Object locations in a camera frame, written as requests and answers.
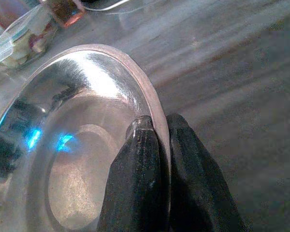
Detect stainless steel bowl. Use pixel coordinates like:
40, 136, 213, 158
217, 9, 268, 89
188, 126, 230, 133
0, 43, 172, 232

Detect clear plastic container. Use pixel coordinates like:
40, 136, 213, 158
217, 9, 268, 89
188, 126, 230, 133
0, 4, 58, 71

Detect orange brown box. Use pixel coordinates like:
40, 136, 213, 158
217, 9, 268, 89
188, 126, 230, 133
42, 0, 86, 29

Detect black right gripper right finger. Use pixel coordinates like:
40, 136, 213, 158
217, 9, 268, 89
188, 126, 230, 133
165, 113, 248, 232

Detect white cable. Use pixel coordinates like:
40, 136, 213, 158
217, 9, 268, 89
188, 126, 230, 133
83, 0, 131, 12

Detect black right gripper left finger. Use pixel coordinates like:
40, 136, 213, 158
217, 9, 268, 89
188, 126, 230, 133
96, 115, 171, 232

